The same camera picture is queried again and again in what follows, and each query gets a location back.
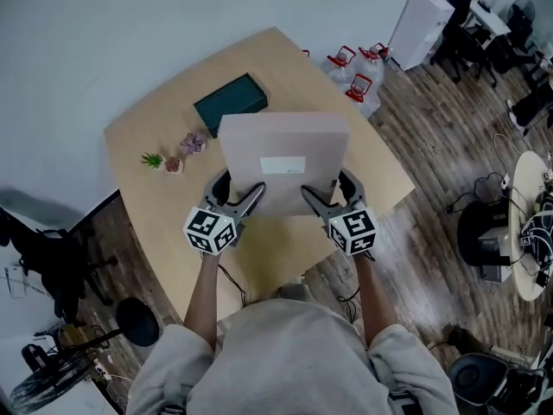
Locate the dark green box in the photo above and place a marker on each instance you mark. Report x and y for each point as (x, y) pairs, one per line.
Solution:
(229, 102)

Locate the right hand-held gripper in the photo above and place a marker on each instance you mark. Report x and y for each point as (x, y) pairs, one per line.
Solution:
(353, 231)

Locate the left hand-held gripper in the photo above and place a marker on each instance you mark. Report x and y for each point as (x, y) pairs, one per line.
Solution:
(210, 231)

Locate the pile of black gear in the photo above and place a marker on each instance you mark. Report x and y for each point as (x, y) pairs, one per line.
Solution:
(540, 231)

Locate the black office chair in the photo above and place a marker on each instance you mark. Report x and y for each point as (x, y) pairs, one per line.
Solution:
(460, 37)

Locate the black standing fan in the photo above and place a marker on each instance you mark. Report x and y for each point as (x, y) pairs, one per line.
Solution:
(520, 15)

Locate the white cabinet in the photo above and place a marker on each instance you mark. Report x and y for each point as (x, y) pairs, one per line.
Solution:
(421, 28)

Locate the purple succulent in white pot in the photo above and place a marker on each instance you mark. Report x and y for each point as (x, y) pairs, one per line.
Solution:
(193, 142)

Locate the white desk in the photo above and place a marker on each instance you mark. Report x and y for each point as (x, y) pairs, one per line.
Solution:
(490, 17)

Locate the beige box object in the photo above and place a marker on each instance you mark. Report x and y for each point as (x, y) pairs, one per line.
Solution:
(283, 145)

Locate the person's grey sweatshirt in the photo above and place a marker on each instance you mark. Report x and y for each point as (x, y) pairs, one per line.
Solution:
(289, 361)

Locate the green spiky plant in pot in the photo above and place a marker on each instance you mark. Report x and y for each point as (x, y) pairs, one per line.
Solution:
(152, 161)

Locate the red succulent in white pot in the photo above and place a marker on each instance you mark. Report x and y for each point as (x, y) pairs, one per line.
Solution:
(173, 164)

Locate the person's left forearm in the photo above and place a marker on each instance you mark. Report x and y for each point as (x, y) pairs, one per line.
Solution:
(204, 292)

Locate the grey device box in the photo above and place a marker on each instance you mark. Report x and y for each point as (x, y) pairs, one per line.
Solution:
(494, 249)

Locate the black chair with bag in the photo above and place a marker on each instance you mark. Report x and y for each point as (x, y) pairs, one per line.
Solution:
(488, 383)

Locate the black round stool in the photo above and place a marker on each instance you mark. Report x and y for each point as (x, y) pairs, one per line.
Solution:
(137, 321)

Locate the black round bin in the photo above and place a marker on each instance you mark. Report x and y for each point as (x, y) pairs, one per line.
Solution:
(471, 231)

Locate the person's right forearm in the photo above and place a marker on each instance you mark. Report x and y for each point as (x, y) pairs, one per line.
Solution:
(373, 296)

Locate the round cream table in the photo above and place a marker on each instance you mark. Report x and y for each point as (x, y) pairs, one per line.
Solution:
(525, 175)

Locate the black swivel chair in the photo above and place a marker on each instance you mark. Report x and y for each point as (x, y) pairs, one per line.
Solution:
(47, 257)

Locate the black floor fan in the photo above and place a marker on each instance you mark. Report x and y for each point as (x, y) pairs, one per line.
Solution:
(47, 378)

